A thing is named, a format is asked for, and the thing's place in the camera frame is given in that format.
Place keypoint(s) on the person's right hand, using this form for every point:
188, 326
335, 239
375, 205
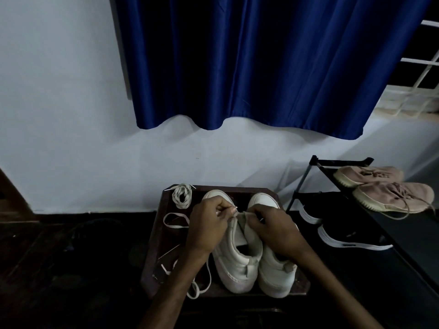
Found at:
277, 232

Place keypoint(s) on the person's left hand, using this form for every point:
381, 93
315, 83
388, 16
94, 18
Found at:
205, 229

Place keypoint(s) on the white shoelace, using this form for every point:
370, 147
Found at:
175, 219
181, 195

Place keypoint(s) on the person's left forearm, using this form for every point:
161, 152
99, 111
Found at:
171, 294

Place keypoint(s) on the person's right forearm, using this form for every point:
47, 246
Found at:
339, 291

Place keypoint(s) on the black sneaker white sole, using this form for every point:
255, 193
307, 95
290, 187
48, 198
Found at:
350, 243
308, 217

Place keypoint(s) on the dark brown plastic stool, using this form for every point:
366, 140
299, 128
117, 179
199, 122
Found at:
154, 263

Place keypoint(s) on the pink sneaker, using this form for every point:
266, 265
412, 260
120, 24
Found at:
384, 198
356, 176

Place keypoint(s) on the black shoe rack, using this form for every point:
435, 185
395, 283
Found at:
411, 236

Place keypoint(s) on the blue curtain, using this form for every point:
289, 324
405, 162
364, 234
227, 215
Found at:
257, 58

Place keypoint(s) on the white window grille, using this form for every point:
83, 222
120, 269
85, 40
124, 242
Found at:
411, 99

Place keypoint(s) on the brown wooden door frame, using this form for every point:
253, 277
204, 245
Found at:
13, 202

